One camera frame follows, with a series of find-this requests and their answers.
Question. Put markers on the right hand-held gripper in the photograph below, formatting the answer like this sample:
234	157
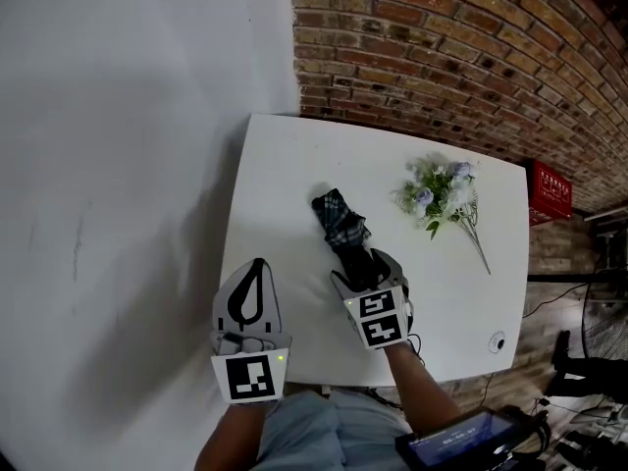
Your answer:
378	319

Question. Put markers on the black floor stand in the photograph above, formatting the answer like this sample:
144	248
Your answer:
584	371

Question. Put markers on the black floor fan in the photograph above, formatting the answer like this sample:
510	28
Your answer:
606	312

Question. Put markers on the person's right forearm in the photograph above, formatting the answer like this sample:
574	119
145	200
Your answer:
422	390

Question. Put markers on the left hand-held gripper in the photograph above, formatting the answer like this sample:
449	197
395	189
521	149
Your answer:
250	373

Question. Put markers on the artificial flower bouquet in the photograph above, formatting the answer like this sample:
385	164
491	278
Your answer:
444	196

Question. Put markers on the person's left forearm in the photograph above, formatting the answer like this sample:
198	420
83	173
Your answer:
230	439

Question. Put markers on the red box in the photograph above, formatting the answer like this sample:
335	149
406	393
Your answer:
549	192

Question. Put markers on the person's light blue trousers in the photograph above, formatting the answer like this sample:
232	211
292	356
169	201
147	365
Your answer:
329	434

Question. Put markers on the dark plaid umbrella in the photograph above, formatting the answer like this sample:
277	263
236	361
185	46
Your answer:
343	228

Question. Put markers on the black screen device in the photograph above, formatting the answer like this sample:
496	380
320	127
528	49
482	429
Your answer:
466	442

